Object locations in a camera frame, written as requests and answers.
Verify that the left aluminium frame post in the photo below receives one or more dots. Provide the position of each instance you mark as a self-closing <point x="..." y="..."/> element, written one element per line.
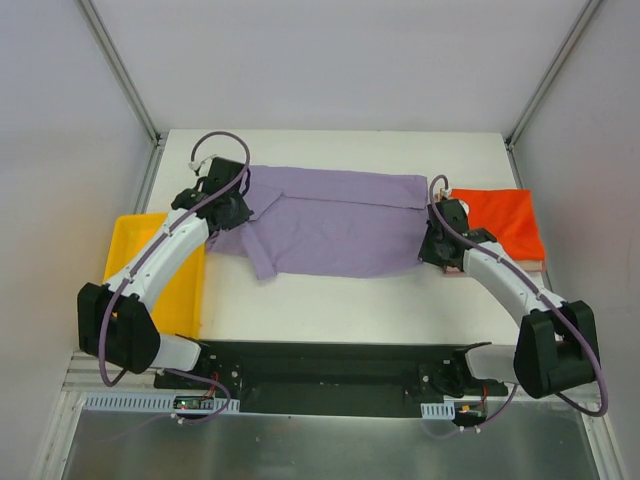
<point x="109" y="50"/>

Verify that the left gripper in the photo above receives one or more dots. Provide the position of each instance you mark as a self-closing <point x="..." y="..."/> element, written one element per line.
<point x="239" y="210"/>

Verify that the folded orange t-shirt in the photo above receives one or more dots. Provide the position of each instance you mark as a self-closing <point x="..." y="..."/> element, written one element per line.
<point x="508" y="214"/>

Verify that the yellow plastic tray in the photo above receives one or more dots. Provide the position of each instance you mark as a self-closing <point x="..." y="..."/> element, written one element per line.
<point x="178" y="308"/>

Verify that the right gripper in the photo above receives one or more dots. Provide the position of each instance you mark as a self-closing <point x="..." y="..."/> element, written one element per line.
<point x="431" y="245"/>

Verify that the white cable duct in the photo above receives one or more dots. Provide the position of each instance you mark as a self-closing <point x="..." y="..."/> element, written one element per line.
<point x="158" y="403"/>
<point x="438" y="411"/>

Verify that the right white cable duct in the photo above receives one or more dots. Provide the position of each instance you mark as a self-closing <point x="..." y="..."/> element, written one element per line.
<point x="438" y="411"/>

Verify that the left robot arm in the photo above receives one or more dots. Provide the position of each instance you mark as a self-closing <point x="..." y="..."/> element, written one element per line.
<point x="115" y="322"/>

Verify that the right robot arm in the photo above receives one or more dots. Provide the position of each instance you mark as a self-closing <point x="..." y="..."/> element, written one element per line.
<point x="557" y="347"/>

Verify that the purple t-shirt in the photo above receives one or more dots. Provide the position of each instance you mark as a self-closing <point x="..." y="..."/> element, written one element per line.
<point x="329" y="223"/>

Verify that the left white cable duct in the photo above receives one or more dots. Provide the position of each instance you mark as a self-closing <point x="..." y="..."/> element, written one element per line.
<point x="158" y="403"/>

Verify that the right aluminium frame post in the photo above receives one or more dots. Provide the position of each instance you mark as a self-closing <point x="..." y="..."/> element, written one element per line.
<point x="568" y="45"/>

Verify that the aluminium frame post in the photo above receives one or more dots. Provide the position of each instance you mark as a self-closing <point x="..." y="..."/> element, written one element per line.
<point x="568" y="45"/>
<point x="109" y="50"/>

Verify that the folded beige t-shirt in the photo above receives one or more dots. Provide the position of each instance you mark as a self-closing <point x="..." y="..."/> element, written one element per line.
<point x="527" y="266"/>

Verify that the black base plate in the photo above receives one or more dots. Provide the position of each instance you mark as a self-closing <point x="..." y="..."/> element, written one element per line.
<point x="363" y="380"/>

